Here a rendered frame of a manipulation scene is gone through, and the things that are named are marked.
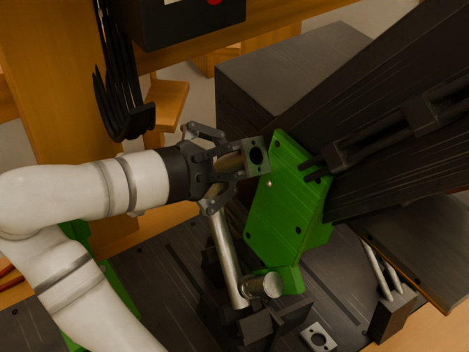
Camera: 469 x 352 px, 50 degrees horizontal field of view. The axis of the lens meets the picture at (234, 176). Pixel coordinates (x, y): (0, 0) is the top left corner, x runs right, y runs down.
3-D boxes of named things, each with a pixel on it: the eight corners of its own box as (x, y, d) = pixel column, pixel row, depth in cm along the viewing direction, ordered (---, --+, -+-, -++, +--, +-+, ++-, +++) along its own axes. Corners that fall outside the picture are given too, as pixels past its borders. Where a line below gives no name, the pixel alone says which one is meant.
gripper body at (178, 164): (170, 209, 62) (232, 193, 67) (155, 142, 62) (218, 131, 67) (145, 212, 68) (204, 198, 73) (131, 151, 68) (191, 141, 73)
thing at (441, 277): (516, 265, 75) (524, 252, 73) (444, 318, 69) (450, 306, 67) (338, 127, 98) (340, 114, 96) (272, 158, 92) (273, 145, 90)
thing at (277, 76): (373, 192, 113) (411, 59, 90) (264, 253, 101) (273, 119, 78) (320, 147, 124) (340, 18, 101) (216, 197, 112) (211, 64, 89)
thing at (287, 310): (303, 338, 92) (319, 306, 87) (264, 359, 86) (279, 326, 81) (236, 256, 105) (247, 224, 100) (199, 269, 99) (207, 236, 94)
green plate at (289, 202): (322, 271, 80) (371, 165, 69) (283, 287, 76) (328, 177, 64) (278, 224, 87) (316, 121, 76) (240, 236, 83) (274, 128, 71)
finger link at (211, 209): (197, 211, 70) (221, 182, 73) (205, 221, 70) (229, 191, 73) (206, 210, 68) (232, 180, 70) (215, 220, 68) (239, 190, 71)
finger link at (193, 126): (188, 126, 68) (223, 144, 70) (191, 114, 68) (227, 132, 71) (178, 130, 70) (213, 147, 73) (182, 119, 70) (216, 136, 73)
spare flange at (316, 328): (299, 334, 89) (299, 332, 88) (316, 323, 90) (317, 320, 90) (319, 360, 85) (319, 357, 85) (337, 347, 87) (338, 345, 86)
